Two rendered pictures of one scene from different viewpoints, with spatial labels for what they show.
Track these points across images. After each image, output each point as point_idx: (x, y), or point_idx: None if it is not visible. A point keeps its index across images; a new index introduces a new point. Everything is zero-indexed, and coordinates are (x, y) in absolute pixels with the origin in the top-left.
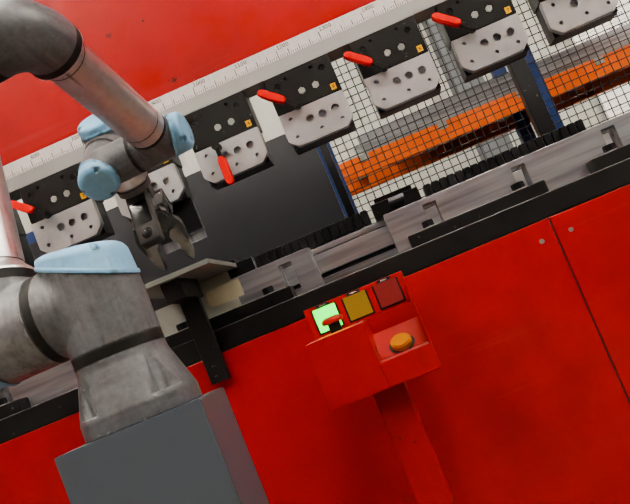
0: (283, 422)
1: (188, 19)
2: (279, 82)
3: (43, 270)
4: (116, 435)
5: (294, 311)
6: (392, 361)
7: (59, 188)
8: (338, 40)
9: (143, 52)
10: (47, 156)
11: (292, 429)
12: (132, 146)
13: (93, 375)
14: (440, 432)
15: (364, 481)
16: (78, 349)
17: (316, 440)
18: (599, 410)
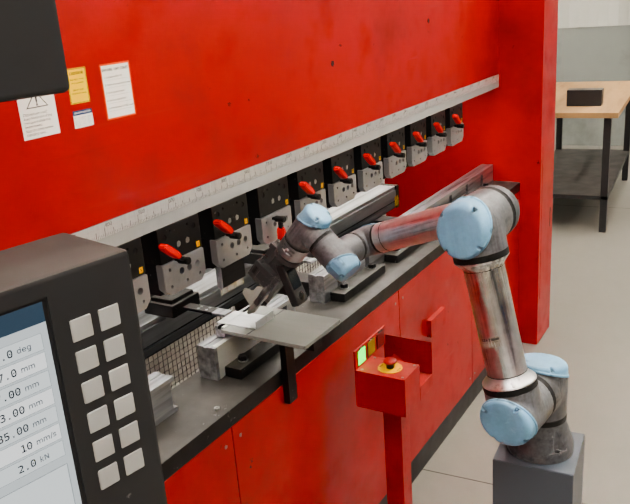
0: (307, 423)
1: (270, 109)
2: (302, 175)
3: (560, 376)
4: (578, 457)
5: (320, 347)
6: (423, 385)
7: (184, 234)
8: (327, 153)
9: (245, 127)
10: (179, 202)
11: (309, 427)
12: (368, 247)
13: (562, 429)
14: (355, 417)
15: (329, 454)
16: (560, 416)
17: (317, 432)
18: None
